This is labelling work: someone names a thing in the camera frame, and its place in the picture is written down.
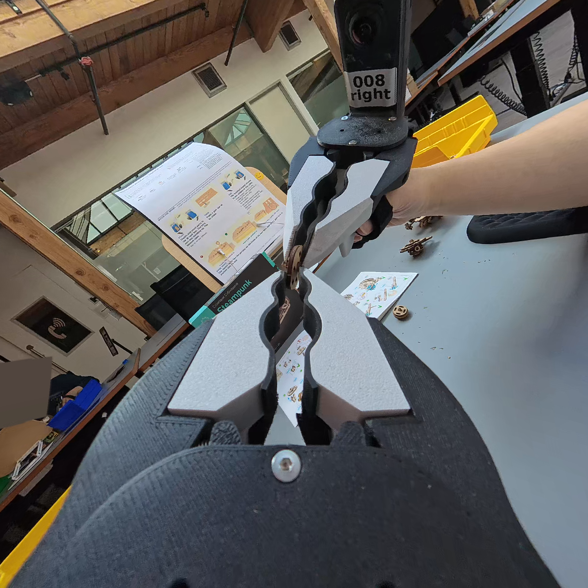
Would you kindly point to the brown cardboard piece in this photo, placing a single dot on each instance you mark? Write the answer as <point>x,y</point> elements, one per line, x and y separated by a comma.
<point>23,441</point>

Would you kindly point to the blue plastic bin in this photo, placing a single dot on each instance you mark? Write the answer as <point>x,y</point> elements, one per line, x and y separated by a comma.
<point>76,404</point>

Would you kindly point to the person's right hand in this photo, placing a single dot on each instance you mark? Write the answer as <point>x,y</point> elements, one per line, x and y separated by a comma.
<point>413,197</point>

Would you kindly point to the person's right forearm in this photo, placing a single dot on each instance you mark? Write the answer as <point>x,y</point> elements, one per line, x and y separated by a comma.
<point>505,179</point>

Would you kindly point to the black monitor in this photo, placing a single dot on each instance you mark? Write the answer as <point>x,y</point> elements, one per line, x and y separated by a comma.
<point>179,294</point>

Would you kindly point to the background work desk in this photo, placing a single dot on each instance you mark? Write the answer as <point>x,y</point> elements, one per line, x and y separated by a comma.
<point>505,36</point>

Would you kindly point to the wall air vent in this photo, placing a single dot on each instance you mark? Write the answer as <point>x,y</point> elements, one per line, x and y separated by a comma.
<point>209,79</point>
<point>289,34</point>

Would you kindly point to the wooden disc part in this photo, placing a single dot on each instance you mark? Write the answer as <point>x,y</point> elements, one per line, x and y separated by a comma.
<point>294,266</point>

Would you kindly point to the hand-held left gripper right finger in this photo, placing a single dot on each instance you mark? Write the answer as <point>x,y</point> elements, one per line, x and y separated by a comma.
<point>353,367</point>

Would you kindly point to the grey desk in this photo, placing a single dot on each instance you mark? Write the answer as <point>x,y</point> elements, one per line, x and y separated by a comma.
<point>482,344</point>

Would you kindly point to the black phone wall sign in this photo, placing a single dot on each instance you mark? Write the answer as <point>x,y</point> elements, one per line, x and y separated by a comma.
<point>55,327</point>

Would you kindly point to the printed instruction sheet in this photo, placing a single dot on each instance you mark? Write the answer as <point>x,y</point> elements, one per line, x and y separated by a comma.
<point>202,202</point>

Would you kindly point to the yellow plastic bin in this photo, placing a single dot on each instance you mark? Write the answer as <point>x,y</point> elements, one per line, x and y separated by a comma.
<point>459,133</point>
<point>27,542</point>

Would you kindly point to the small wooden assembly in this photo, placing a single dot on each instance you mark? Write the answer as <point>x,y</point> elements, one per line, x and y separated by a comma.
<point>415,248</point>
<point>420,222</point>

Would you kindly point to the assembly instruction booklet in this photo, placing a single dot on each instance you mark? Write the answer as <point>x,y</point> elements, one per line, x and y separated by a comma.
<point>386,289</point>

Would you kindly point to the long side table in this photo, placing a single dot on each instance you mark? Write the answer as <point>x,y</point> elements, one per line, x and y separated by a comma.
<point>128,367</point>

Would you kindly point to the dark model kit box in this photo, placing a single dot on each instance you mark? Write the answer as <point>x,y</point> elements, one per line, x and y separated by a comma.
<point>243,285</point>

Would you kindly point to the wooden wheel part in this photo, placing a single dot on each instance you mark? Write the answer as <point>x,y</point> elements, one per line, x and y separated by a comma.
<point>401,313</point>

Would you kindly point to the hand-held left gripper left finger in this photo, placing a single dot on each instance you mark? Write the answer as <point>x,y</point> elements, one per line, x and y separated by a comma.
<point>220,367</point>

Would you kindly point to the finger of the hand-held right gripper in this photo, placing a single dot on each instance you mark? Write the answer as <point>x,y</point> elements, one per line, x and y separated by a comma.
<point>356,197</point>
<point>303,188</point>

